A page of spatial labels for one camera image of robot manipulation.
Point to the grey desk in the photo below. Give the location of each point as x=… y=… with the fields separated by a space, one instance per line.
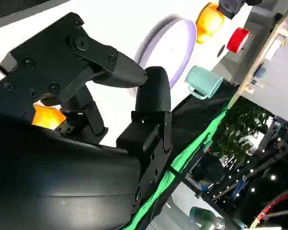
x=259 y=21

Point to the red tape roll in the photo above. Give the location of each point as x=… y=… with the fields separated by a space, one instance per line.
x=237 y=39

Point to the black table grommet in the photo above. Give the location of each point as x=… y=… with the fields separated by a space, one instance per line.
x=221 y=50

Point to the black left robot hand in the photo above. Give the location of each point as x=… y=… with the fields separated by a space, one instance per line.
x=229 y=7

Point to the green cloth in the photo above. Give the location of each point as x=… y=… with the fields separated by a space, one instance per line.
x=182 y=159

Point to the black cloth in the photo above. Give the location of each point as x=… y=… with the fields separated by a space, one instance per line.
x=199 y=112

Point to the pale green mug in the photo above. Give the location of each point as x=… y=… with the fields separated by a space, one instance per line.
x=204 y=81

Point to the lilac plate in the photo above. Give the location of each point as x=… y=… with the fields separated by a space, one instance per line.
x=172 y=48

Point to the green plant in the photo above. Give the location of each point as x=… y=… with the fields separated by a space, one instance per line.
x=242 y=131

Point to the orange white toy bread roll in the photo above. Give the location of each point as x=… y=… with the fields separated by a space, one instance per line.
x=210 y=22
x=46 y=117

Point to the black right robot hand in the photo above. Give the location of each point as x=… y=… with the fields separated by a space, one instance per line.
x=62 y=182

